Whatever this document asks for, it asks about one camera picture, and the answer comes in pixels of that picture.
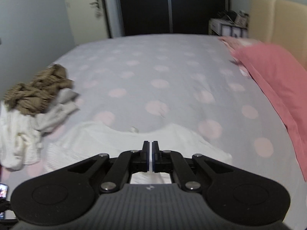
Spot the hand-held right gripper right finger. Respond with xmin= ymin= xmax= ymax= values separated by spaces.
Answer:
xmin=152 ymin=140 xmax=234 ymax=193

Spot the white nightstand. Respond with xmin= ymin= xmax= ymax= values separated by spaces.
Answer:
xmin=208 ymin=18 xmax=248 ymax=39

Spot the patterned pink pillow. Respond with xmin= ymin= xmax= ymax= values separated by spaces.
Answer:
xmin=218 ymin=36 xmax=262 ymax=77

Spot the white door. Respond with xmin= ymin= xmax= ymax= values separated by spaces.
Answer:
xmin=61 ymin=0 xmax=112 ymax=46

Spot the beige padded headboard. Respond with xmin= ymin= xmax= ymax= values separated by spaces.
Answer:
xmin=247 ymin=0 xmax=307 ymax=70

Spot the black sliding wardrobe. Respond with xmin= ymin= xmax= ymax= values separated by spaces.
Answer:
xmin=102 ymin=0 xmax=232 ymax=37

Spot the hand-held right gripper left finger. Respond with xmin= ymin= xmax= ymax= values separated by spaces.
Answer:
xmin=68 ymin=140 xmax=152 ymax=193

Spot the brown striped garment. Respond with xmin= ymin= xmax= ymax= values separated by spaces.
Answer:
xmin=3 ymin=63 xmax=74 ymax=117

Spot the large white muslin garment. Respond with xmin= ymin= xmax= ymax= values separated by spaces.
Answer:
xmin=45 ymin=121 xmax=233 ymax=185

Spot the photo frame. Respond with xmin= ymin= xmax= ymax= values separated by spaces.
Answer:
xmin=235 ymin=10 xmax=248 ymax=25

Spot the cream cloth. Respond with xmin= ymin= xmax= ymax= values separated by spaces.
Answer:
xmin=36 ymin=89 xmax=81 ymax=135

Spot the polka dot bed sheet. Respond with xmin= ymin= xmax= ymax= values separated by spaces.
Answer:
xmin=0 ymin=34 xmax=307 ymax=230

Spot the dark bag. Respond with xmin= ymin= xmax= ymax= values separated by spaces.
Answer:
xmin=217 ymin=10 xmax=237 ymax=21

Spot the white crinkled garment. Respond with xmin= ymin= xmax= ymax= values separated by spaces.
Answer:
xmin=0 ymin=101 xmax=45 ymax=172

